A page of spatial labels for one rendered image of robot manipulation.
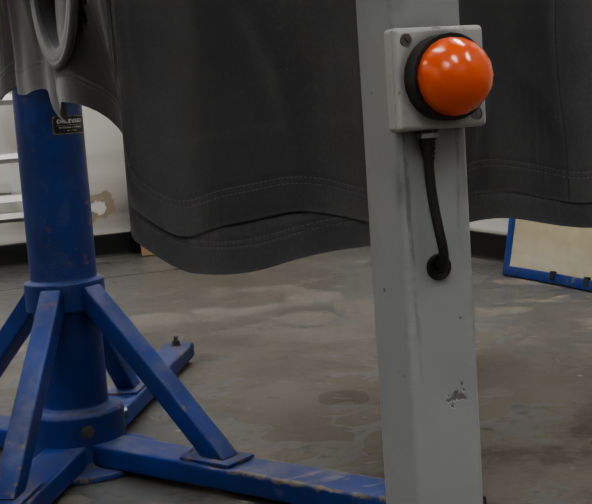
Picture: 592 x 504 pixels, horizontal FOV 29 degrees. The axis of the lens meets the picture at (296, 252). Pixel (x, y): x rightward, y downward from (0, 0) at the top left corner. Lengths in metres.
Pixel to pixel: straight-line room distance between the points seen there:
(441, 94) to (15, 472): 1.47
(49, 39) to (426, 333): 0.49
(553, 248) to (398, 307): 3.37
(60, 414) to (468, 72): 1.72
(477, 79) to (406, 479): 0.21
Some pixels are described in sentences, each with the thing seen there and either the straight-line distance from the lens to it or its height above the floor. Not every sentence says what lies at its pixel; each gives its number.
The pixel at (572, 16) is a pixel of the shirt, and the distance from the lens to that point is 0.99.
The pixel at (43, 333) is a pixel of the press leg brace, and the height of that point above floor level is 0.28.
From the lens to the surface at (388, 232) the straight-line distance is 0.59.
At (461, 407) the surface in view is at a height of 0.48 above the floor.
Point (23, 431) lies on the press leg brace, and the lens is 1.97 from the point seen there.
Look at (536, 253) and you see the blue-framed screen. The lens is 4.03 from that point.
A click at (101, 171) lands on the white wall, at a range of 5.57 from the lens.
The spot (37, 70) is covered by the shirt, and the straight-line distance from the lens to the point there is 1.12.
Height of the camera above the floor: 0.64
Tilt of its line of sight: 7 degrees down
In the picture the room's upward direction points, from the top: 4 degrees counter-clockwise
